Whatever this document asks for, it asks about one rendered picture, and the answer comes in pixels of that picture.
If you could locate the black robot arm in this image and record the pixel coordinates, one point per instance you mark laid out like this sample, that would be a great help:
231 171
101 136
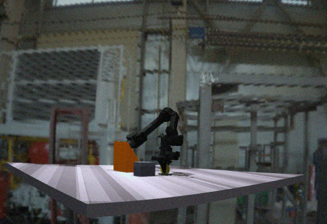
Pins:
172 138

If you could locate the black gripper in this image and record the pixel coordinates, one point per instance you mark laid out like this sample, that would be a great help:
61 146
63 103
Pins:
163 161

